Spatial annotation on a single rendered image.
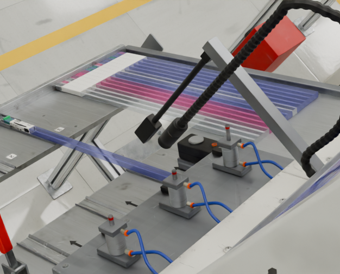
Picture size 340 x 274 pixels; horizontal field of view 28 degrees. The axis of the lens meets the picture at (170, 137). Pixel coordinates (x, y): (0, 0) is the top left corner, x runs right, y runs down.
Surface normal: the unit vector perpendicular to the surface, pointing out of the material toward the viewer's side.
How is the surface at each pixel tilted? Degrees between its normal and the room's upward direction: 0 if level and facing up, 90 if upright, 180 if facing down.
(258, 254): 90
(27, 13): 0
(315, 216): 90
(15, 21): 0
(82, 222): 45
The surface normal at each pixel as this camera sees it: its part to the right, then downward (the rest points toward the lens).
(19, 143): -0.14, -0.87
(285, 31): 0.42, -0.47
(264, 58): -0.66, 0.44
